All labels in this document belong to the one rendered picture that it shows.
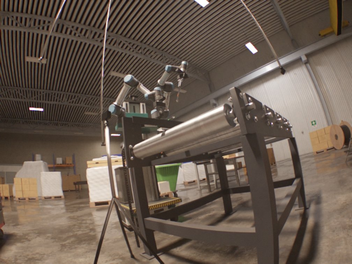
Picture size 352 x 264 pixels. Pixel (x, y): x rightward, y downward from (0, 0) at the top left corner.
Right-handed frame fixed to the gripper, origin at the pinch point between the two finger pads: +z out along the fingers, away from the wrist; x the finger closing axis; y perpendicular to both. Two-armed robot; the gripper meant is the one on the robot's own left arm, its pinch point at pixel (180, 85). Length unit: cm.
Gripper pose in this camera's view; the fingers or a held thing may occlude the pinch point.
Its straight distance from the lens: 189.6
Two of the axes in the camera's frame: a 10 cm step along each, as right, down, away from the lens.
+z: -1.8, 9.6, -2.0
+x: -6.4, 0.4, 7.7
